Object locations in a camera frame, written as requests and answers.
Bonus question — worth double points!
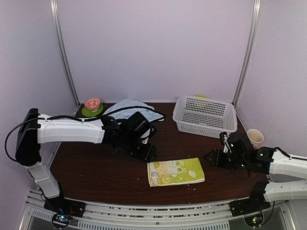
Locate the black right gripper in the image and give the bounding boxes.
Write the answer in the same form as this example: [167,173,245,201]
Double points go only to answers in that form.
[204,150,247,170]

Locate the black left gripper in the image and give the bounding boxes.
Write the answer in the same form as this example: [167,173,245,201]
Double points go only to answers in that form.
[121,134,157,163]

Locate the green crocodile pattern towel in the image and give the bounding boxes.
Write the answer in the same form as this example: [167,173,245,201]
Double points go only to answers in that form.
[147,158,205,187]

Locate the white perforated plastic basket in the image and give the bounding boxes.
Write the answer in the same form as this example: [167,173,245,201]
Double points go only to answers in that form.
[172,96,237,138]

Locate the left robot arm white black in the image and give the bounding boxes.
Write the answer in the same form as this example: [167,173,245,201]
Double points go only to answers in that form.
[15,108,156,213]

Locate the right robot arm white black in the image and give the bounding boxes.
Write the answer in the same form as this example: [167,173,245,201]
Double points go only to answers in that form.
[204,132,307,212]

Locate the light blue towel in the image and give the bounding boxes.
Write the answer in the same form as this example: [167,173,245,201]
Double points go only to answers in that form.
[103,98,165,122]

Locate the lime green bowl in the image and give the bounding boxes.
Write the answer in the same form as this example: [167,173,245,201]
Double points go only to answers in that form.
[195,95,207,98]

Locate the red patterned ceramic bowl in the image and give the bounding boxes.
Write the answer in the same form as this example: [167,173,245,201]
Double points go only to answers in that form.
[84,98,101,111]

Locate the green plate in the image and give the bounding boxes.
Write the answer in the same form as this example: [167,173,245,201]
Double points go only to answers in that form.
[82,104,104,117]

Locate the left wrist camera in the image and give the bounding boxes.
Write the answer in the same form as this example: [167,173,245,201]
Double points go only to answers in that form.
[140,126,157,144]

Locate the black braided left cable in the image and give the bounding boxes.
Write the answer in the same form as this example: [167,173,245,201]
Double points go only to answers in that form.
[5,105,166,161]

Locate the front aluminium rail panel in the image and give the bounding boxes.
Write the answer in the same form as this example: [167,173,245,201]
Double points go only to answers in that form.
[17,190,298,230]

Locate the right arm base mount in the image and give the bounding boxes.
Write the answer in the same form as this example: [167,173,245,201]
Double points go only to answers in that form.
[229,182,275,229]

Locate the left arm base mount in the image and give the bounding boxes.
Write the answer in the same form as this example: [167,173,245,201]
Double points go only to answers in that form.
[44,199,86,229]

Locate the right aluminium frame post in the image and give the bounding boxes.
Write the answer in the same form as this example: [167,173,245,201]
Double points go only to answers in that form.
[233,0,262,109]

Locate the aluminium frame post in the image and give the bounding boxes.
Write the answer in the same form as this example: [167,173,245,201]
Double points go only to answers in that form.
[50,0,81,107]
[233,0,262,109]

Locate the left aluminium frame post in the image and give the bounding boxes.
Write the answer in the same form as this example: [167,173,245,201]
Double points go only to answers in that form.
[50,0,81,107]

